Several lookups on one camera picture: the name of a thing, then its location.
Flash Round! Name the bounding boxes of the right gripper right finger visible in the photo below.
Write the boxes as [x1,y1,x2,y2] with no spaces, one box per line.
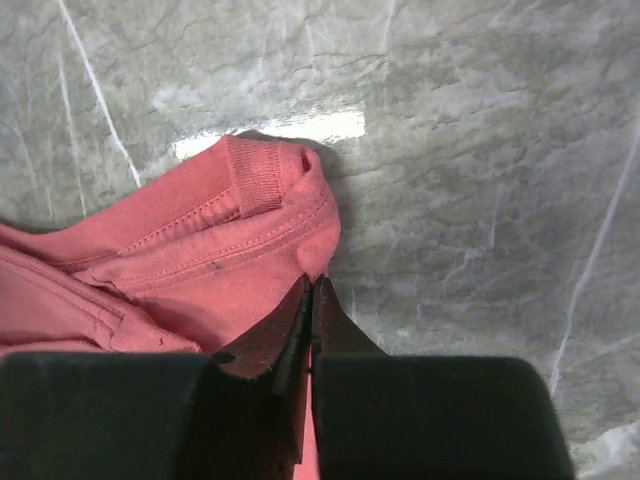
[311,276,388,373]

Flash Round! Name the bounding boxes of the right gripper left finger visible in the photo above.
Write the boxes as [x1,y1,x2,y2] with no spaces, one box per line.
[212,276,311,463]

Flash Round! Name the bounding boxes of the red t shirt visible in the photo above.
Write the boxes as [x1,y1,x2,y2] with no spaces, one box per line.
[0,134,342,480]

